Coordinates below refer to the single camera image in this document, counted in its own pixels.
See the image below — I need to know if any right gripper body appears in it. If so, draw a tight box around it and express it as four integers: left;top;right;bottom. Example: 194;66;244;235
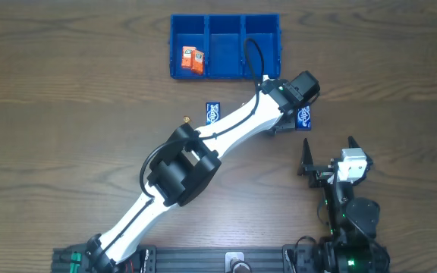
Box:
308;162;338;190

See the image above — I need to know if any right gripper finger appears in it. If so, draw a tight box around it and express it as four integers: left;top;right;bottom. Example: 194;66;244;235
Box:
347;135;374;174
297;137;315;177

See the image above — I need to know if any blue candy pack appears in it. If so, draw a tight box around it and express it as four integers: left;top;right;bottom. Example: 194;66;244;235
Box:
205;102;222;126
295;104;313;132

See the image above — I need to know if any blue tray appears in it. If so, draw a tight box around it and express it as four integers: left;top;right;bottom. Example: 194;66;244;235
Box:
169;13;282;80

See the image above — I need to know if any orange candy box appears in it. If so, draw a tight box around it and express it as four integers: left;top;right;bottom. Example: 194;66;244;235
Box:
190;49;206;76
181;45;196;70

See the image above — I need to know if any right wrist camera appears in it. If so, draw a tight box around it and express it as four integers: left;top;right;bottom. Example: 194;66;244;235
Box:
334;147;368;185

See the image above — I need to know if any mounting rail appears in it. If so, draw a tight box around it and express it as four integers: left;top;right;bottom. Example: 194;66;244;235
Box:
51;244;322;273

